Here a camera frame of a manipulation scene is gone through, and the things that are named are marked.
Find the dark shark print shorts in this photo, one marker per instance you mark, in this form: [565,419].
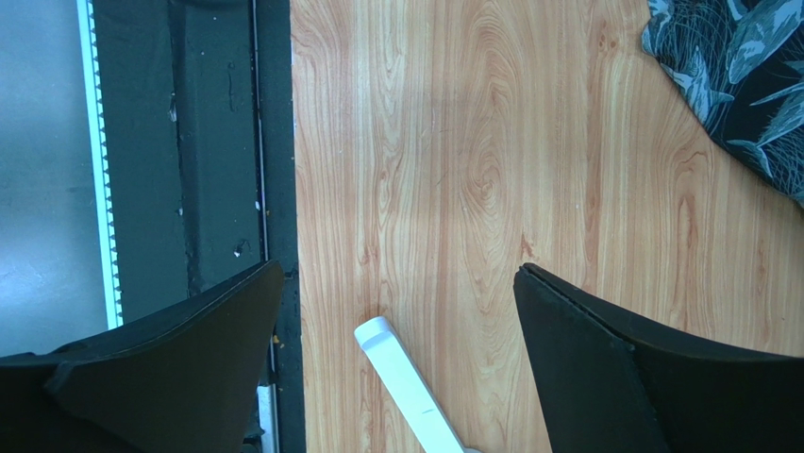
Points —
[739,67]

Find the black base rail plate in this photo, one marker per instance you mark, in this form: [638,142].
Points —
[198,112]

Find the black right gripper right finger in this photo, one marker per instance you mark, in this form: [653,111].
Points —
[612,380]

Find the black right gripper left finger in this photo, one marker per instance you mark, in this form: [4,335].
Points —
[182,379]

